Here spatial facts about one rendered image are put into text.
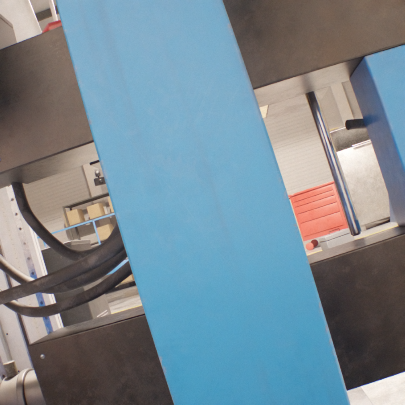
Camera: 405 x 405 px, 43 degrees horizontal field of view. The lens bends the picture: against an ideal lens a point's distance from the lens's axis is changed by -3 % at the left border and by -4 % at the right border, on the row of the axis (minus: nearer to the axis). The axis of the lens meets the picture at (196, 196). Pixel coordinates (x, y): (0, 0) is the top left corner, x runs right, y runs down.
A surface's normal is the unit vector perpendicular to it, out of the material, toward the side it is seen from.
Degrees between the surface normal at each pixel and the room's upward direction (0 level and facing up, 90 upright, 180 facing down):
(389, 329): 90
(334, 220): 90
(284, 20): 90
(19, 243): 90
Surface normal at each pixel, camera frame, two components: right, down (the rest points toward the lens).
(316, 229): -0.40, 0.05
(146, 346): -0.09, -0.05
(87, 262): -0.56, 0.18
